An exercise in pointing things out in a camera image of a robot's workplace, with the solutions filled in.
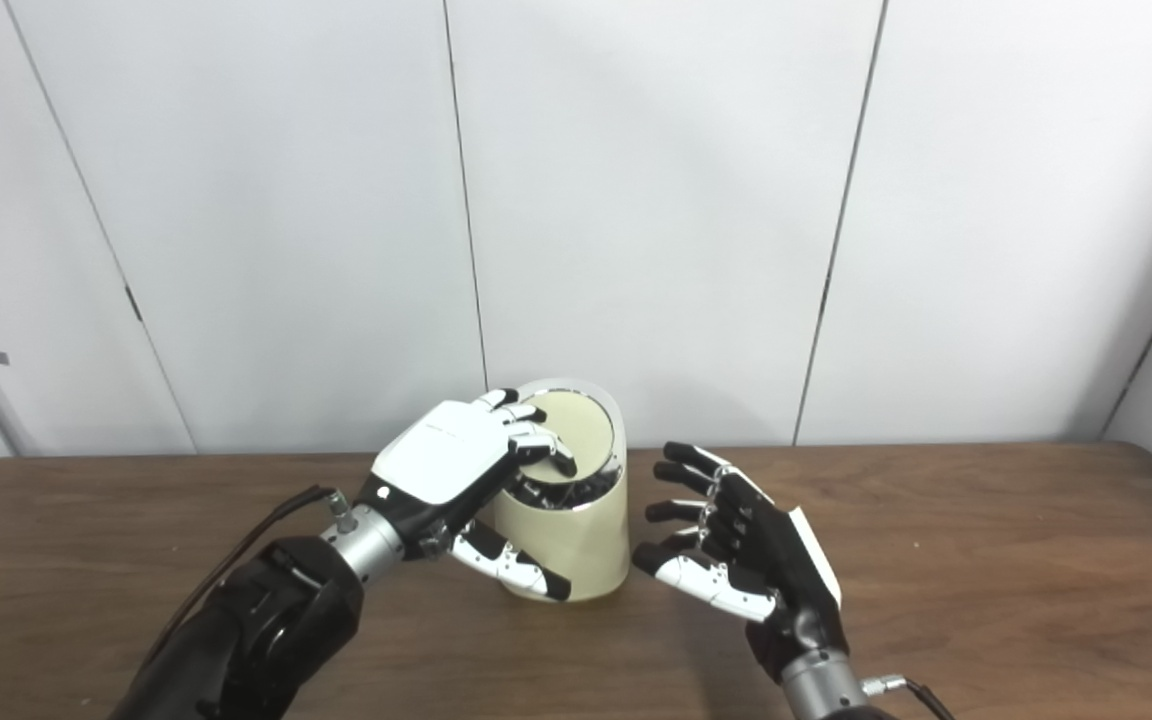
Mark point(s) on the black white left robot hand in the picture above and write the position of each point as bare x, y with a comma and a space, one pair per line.
441, 455

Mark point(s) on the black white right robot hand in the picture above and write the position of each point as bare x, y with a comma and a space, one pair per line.
786, 570

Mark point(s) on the cream round bin lid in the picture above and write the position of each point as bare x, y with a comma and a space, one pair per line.
586, 430

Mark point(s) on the cream-colored desktop bin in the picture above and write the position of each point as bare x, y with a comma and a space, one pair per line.
581, 540

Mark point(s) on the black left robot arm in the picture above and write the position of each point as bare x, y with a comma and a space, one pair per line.
266, 620

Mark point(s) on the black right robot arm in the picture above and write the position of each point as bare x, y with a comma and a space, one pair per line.
821, 690

